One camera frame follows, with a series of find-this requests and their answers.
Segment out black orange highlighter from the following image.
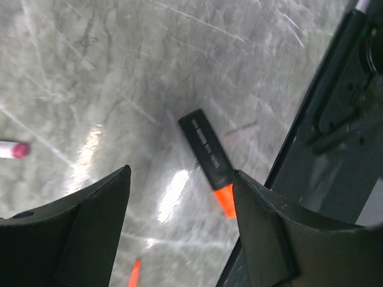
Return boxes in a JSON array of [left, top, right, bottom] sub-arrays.
[[178, 109, 236, 219]]

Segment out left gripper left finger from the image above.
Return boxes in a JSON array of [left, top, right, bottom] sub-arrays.
[[1, 165, 131, 286]]

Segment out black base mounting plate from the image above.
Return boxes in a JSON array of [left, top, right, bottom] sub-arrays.
[[217, 1, 382, 286]]

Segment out orange pencil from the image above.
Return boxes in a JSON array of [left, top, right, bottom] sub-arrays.
[[127, 260, 141, 287]]

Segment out white pen pink ends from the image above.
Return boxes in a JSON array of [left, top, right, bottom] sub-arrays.
[[0, 141, 30, 159]]

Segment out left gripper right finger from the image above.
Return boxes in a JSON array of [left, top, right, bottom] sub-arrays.
[[233, 170, 382, 286]]

